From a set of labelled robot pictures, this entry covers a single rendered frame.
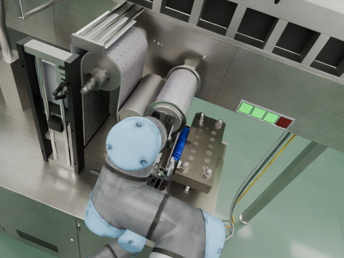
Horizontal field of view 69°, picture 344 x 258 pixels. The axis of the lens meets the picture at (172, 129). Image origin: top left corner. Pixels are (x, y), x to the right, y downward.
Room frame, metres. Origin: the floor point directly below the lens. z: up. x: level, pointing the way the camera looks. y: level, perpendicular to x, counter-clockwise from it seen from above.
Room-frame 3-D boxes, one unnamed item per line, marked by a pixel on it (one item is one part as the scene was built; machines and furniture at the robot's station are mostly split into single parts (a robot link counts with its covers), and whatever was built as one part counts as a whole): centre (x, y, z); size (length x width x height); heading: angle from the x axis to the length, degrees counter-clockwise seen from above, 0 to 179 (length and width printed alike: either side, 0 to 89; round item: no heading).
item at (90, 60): (0.79, 0.27, 1.33); 0.25 x 0.14 x 0.14; 176
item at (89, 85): (0.58, 0.29, 1.33); 0.06 x 0.03 x 0.03; 176
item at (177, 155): (0.76, -0.06, 1.03); 0.21 x 0.04 x 0.03; 176
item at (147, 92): (0.77, 0.14, 1.17); 0.26 x 0.12 x 0.12; 176
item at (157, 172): (0.46, 0.00, 1.12); 0.12 x 0.08 x 0.09; 176
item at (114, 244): (0.29, 0.02, 1.01); 0.11 x 0.08 x 0.11; 143
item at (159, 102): (0.65, 0.03, 1.25); 0.15 x 0.01 x 0.15; 86
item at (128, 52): (0.77, 0.16, 1.16); 0.39 x 0.23 x 0.51; 86
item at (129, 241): (0.30, 0.01, 1.11); 0.11 x 0.08 x 0.09; 176
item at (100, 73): (0.64, 0.28, 1.33); 0.06 x 0.06 x 0.06; 86
